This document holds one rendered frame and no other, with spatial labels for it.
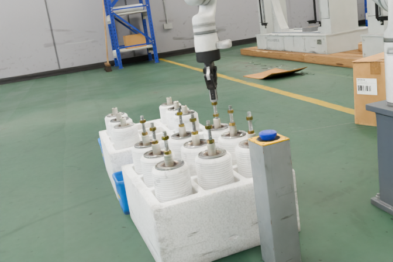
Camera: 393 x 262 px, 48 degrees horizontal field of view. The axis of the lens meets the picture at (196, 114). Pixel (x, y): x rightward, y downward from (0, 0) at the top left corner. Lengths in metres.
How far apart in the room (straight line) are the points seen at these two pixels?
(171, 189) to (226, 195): 0.14
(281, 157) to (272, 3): 4.66
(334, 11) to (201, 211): 3.46
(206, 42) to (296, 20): 6.97
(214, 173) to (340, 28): 3.41
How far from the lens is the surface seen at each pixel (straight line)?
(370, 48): 3.79
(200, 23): 1.32
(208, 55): 1.32
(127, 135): 1.59
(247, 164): 1.16
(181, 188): 1.09
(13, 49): 7.28
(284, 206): 1.04
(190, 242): 1.12
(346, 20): 4.43
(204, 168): 1.11
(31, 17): 7.26
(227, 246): 1.16
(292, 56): 4.74
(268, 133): 0.99
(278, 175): 1.00
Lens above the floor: 0.61
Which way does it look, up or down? 13 degrees down
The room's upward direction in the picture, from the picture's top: 8 degrees counter-clockwise
